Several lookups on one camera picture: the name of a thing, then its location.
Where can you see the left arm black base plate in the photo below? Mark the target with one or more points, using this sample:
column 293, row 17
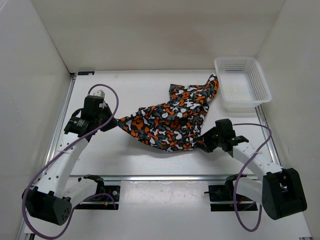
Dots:
column 104, row 202

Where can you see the white perforated plastic basket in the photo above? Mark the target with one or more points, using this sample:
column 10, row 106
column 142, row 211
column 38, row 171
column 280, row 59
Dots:
column 242, row 83

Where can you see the aluminium frame rail front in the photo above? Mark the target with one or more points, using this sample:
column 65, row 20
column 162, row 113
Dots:
column 147, row 178

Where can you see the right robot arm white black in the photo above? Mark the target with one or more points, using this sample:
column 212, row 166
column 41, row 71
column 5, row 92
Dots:
column 278, row 190

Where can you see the camouflage orange black shorts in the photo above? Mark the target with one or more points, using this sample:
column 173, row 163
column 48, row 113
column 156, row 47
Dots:
column 174, row 125

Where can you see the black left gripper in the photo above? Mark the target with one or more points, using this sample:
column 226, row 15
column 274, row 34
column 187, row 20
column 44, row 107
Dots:
column 112, row 124

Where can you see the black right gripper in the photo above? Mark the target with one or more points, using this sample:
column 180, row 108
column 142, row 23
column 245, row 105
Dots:
column 206, row 145

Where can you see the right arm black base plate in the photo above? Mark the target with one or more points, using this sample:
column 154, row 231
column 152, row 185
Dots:
column 221, row 201

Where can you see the blue label sticker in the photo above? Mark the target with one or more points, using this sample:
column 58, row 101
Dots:
column 86, row 73

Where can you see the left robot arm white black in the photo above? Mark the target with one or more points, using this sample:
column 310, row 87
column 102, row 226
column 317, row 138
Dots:
column 50, row 200

